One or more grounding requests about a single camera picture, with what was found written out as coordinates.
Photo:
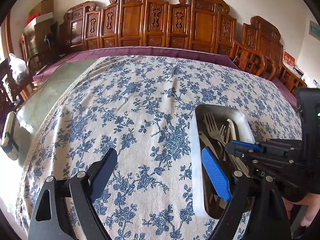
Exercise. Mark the grey metal tray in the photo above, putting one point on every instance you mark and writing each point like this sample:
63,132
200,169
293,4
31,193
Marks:
200,182

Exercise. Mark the brown cardboard box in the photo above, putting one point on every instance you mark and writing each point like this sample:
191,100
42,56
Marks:
43,7

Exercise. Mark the white flat box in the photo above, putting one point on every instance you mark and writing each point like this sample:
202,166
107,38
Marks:
37,20

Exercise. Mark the metal fork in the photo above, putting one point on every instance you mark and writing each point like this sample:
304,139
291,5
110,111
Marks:
212,128

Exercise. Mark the purple sofa cushion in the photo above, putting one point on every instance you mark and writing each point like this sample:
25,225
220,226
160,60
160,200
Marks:
222,60

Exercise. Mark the white plastic bag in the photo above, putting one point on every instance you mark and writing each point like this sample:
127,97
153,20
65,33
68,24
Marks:
18,68

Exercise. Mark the grey electrical wall box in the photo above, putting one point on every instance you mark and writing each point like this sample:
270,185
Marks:
314,30

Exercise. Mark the long carved wooden sofa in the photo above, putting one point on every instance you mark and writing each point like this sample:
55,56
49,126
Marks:
194,25

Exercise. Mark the dark wooden chair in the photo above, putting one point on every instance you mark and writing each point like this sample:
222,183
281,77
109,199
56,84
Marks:
11,97

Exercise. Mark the red card box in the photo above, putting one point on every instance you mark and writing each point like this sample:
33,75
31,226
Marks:
288,60

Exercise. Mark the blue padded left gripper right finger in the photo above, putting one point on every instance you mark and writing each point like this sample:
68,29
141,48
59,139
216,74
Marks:
268,218

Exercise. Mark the blue floral tablecloth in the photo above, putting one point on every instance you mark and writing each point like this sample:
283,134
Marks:
142,107

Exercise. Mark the carved wooden armchair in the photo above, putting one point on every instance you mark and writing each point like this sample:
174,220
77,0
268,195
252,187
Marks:
264,37

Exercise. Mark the small box with black band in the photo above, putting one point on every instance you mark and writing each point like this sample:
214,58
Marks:
8,140

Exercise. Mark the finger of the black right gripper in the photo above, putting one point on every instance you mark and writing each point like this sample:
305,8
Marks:
239,151

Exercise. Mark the purple armchair cushion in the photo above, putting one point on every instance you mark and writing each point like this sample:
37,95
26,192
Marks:
285,92

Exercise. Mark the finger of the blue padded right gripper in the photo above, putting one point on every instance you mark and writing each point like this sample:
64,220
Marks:
254,147

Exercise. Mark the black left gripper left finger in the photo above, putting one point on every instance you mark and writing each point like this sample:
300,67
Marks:
50,219

